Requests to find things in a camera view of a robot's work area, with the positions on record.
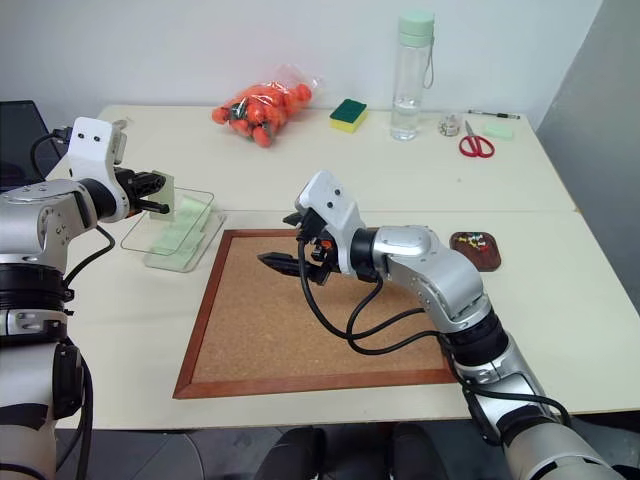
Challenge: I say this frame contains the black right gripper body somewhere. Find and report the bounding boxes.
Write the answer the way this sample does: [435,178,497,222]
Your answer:
[283,208,346,287]

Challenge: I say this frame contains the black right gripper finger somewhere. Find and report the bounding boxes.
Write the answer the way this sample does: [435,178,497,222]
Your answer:
[264,264,308,280]
[256,251,302,268]

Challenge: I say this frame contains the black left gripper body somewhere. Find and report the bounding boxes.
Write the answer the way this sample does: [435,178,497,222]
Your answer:
[113,167,151,218]

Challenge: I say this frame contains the cream paper note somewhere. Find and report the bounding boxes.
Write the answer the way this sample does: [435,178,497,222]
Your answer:
[149,171,177,223]

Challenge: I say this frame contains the green sticky note pad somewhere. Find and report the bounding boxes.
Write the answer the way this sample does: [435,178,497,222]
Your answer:
[482,122,516,141]

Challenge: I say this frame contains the clear plastic tray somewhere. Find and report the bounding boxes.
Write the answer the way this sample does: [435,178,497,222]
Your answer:
[120,187,227,274]

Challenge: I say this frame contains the black flat panel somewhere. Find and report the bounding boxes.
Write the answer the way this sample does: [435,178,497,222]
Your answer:
[0,100,56,190]

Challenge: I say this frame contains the bag of small oranges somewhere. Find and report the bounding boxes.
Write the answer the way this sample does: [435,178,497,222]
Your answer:
[211,63,324,149]

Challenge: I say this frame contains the yellow and green sponge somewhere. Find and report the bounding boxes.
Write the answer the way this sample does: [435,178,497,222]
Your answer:
[328,98,369,135]

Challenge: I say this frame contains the brown wooden dish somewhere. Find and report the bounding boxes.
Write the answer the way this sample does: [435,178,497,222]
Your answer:
[448,230,503,273]

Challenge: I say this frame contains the clear bottle with green cap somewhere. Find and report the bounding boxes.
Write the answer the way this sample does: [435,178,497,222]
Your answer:
[389,10,436,142]

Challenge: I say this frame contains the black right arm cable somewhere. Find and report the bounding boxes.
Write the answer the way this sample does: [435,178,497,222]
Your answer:
[297,238,572,446]

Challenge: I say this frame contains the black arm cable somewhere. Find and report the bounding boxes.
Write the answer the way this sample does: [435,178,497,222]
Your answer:
[29,127,117,474]
[297,238,572,446]

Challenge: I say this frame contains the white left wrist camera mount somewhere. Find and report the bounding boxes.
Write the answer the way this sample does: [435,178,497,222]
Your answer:
[66,116,130,222]

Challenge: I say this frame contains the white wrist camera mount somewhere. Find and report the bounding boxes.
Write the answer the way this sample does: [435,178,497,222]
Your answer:
[66,116,130,222]
[293,170,365,275]

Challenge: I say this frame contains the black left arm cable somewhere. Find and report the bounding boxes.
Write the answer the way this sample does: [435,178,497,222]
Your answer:
[29,127,117,474]

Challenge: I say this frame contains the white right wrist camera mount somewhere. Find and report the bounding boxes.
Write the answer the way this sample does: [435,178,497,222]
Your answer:
[293,170,365,275]

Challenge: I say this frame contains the cork board with wooden frame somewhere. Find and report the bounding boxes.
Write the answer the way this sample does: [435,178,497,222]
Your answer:
[172,228,464,400]

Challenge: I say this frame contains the red handled scissors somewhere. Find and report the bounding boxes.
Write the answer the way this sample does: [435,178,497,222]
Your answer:
[458,120,496,159]

